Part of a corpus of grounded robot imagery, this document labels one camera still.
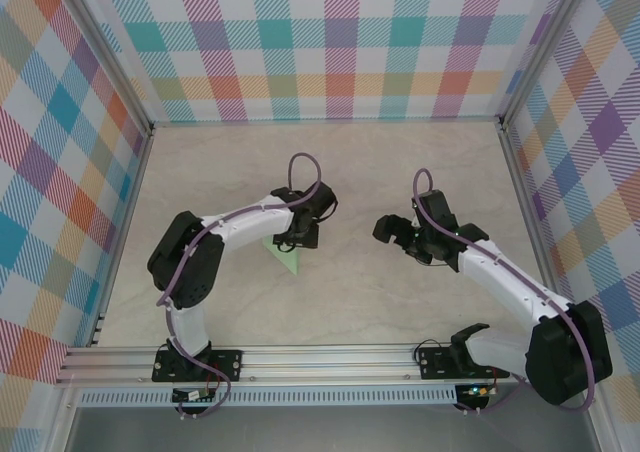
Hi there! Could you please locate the light green paper sheet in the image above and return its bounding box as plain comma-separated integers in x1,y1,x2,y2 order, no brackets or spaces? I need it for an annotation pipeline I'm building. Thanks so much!
261,238,302,276

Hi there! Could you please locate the small black circuit board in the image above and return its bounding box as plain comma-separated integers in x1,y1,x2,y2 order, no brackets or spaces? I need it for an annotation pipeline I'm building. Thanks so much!
171,388,217,404

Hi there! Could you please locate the grey metal panel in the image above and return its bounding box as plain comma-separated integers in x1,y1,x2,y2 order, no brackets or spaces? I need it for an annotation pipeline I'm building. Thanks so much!
64,404,599,452

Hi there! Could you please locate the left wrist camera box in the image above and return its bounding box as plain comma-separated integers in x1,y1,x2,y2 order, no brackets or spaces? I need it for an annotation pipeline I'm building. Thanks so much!
303,182,339,219

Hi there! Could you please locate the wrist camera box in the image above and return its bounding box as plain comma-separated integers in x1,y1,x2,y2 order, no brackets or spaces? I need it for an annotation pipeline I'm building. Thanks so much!
411,190,457,234
303,182,339,219

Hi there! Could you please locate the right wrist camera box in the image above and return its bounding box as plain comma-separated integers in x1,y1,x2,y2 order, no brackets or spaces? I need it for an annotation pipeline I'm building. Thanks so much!
411,190,457,234

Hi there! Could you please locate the aluminium table end rail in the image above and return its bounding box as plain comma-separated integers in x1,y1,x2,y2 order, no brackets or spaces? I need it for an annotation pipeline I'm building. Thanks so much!
149,115,504,127

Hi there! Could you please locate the aluminium table side rail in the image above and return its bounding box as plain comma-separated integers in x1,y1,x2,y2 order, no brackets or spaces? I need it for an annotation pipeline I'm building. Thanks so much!
497,119,574,343
88,127,155,348

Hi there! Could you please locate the thin black base cable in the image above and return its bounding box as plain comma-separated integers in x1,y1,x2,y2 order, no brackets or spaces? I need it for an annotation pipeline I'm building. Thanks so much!
412,338,454,369

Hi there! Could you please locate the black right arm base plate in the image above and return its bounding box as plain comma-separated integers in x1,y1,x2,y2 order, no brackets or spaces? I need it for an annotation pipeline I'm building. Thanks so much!
418,346,510,381

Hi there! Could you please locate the long aluminium mounting rail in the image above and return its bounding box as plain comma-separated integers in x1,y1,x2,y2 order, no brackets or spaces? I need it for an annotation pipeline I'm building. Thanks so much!
54,344,609,386

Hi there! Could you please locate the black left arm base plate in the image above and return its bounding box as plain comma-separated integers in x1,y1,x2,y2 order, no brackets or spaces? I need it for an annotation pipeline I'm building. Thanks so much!
152,349,244,383

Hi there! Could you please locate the perforated grey cable tray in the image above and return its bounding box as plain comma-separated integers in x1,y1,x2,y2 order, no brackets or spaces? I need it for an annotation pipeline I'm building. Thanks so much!
77,384,459,407

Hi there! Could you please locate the aluminium frame post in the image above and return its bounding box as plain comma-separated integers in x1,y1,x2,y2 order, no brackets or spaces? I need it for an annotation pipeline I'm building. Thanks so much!
49,0,156,136
497,0,591,131

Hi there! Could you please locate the short aluminium frame bar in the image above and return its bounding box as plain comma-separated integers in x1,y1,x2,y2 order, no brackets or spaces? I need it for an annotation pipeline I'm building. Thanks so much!
47,385,81,452
579,379,616,452

